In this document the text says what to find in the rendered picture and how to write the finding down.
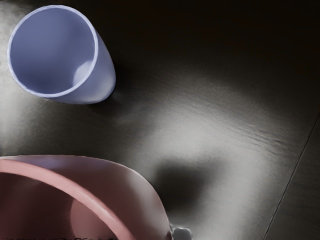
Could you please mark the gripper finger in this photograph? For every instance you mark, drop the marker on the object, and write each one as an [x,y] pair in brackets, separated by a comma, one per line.
[182,235]

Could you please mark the pink cup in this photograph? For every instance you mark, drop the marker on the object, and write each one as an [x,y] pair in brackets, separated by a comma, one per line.
[105,185]

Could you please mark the lavender blue cup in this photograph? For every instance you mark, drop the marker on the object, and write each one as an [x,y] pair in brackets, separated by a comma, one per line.
[52,55]

